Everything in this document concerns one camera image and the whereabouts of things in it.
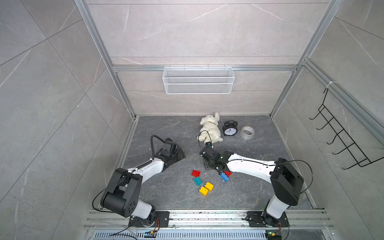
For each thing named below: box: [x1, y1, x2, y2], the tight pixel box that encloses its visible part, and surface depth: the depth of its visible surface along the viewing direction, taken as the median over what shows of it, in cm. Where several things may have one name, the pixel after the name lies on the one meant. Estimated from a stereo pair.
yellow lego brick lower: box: [199, 186, 209, 197], surface depth 82 cm
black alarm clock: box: [222, 120, 238, 136], surface depth 103 cm
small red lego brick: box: [191, 169, 201, 177], surface depth 90 cm
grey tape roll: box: [240, 125, 256, 140], surface depth 109 cm
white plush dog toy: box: [197, 112, 224, 144], surface depth 103 cm
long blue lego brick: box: [220, 172, 230, 183], surface depth 87 cm
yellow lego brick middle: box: [204, 182, 214, 192], surface depth 84 cm
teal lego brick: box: [193, 176, 203, 186], surface depth 87 cm
